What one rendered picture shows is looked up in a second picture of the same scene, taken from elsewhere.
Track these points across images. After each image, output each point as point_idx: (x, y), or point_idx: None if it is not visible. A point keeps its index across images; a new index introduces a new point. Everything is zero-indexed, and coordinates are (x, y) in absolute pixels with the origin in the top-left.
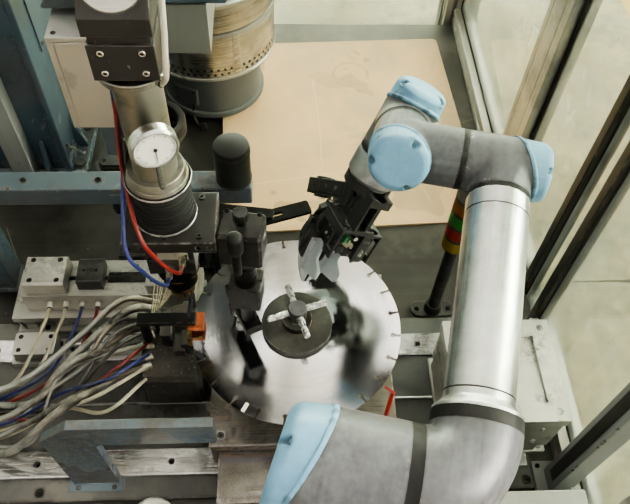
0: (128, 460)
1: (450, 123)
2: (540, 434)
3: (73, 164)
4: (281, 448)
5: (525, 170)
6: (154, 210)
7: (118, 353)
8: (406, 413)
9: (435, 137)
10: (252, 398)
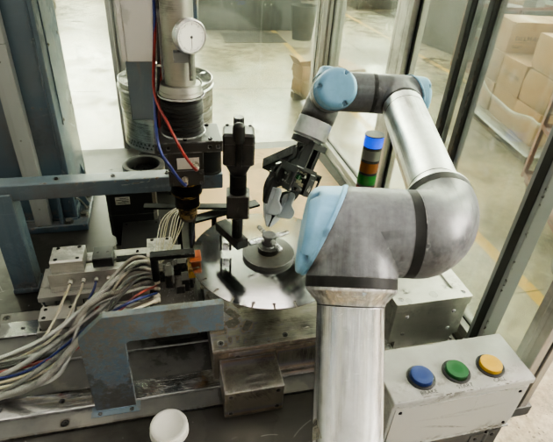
0: (141, 387)
1: (329, 181)
2: (452, 317)
3: (78, 214)
4: (313, 199)
5: (415, 86)
6: (180, 112)
7: (132, 291)
8: None
9: (355, 74)
10: (247, 296)
